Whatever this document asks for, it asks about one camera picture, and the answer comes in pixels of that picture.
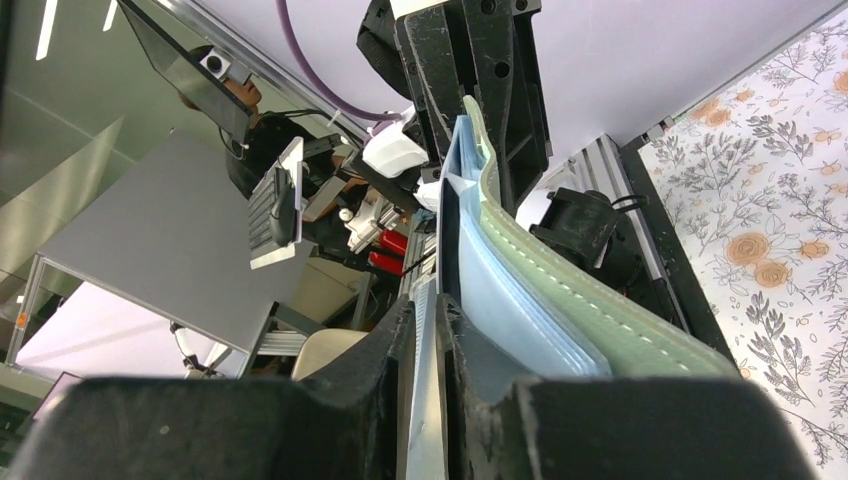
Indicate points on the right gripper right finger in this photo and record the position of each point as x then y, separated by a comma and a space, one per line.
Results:
504, 423

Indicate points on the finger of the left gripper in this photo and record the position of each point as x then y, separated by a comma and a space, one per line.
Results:
509, 92
430, 40

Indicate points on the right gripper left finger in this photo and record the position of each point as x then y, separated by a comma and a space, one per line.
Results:
338, 423

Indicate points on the grey credit card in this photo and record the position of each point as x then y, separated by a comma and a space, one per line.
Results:
426, 450

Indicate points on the green leather card holder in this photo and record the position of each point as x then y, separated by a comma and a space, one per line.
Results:
542, 310

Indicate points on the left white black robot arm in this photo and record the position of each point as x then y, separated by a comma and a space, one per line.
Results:
397, 146

